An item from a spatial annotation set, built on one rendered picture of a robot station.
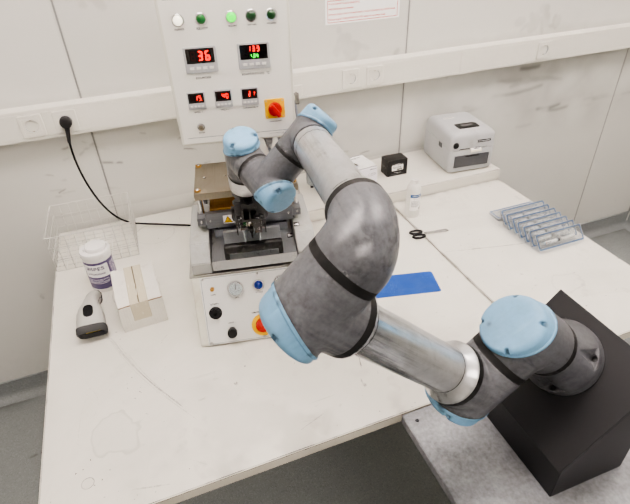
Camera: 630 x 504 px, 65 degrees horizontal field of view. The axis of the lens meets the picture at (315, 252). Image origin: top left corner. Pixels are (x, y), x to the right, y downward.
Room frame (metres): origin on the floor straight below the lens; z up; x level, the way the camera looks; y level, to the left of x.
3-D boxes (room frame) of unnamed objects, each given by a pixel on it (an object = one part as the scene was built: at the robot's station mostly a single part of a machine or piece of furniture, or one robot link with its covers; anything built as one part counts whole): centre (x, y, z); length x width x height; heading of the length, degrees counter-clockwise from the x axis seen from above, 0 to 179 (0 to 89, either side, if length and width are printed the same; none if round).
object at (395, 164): (1.84, -0.33, 0.83); 0.09 x 0.06 x 0.07; 108
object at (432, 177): (1.83, -0.32, 0.77); 0.84 x 0.30 x 0.04; 110
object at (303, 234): (1.18, 0.04, 0.96); 0.26 x 0.05 x 0.07; 8
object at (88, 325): (1.07, 0.64, 0.79); 0.20 x 0.08 x 0.08; 20
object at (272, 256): (1.19, 0.18, 0.97); 0.30 x 0.22 x 0.08; 8
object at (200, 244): (1.15, 0.31, 0.96); 0.25 x 0.05 x 0.07; 8
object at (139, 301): (1.12, 0.52, 0.80); 0.19 x 0.13 x 0.09; 20
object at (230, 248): (1.05, 0.16, 0.99); 0.15 x 0.02 x 0.04; 98
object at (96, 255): (1.23, 0.66, 0.82); 0.09 x 0.09 x 0.15
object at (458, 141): (1.93, -0.61, 0.88); 0.25 x 0.20 x 0.17; 14
